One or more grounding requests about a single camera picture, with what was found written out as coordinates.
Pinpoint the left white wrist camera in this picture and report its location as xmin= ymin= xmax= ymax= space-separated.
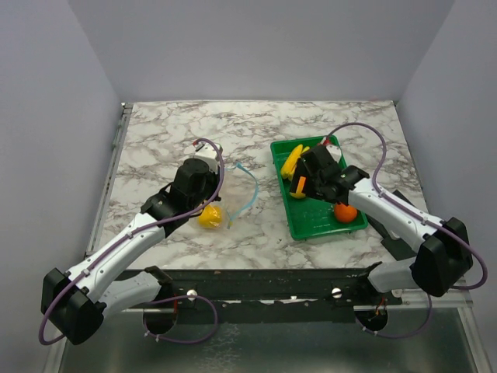
xmin=193 ymin=141 xmax=219 ymax=173

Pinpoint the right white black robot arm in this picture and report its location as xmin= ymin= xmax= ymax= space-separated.
xmin=290 ymin=145 xmax=473 ymax=304

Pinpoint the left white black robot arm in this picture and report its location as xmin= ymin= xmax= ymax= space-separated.
xmin=38 ymin=155 xmax=225 ymax=345

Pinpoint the aluminium frame rail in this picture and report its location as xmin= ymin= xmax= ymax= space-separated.
xmin=85 ymin=103 xmax=134 ymax=256
xmin=343 ymin=274 xmax=472 ymax=312

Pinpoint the black digital scale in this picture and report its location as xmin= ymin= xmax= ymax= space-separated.
xmin=368 ymin=189 xmax=420 ymax=260

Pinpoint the orange fruit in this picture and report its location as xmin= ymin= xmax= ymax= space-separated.
xmin=333 ymin=203 xmax=358 ymax=224

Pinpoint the clear zip bag teal zipper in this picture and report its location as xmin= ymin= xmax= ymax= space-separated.
xmin=193 ymin=162 xmax=259 ymax=230

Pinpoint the yellow lemon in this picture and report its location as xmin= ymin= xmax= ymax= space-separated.
xmin=197 ymin=204 xmax=224 ymax=229

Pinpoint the green plastic tray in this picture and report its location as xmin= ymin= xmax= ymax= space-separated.
xmin=270 ymin=135 xmax=368 ymax=240

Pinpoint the yellow banana bunch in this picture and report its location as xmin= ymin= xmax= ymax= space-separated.
xmin=280 ymin=144 xmax=310 ymax=180

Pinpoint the aluminium frame rail left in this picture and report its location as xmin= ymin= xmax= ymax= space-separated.
xmin=85 ymin=103 xmax=134 ymax=256

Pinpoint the aluminium frame rail right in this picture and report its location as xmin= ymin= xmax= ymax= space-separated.
xmin=343 ymin=274 xmax=472 ymax=312

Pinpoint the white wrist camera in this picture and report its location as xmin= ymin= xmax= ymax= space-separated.
xmin=193 ymin=141 xmax=219 ymax=173
xmin=322 ymin=142 xmax=342 ymax=162

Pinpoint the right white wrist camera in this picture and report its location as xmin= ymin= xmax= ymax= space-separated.
xmin=322 ymin=142 xmax=342 ymax=162

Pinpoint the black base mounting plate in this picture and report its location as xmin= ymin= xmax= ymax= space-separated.
xmin=145 ymin=267 xmax=401 ymax=324

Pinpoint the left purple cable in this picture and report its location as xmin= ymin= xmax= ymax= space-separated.
xmin=37 ymin=138 xmax=225 ymax=346

